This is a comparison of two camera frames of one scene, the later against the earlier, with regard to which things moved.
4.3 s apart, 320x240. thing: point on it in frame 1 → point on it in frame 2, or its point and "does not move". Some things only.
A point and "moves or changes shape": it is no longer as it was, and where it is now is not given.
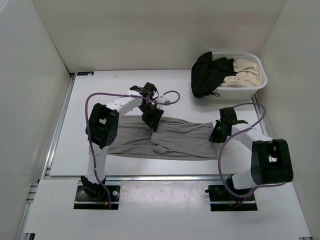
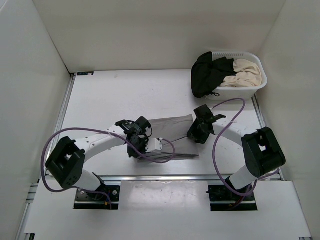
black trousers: [207, 75] does not move
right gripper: [214, 137] → [201, 139]
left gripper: [153, 121] → [144, 140]
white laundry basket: [237, 93] does not move
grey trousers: [174, 138] moves or changes shape
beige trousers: [248, 74] does not move
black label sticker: [85, 73] does not move
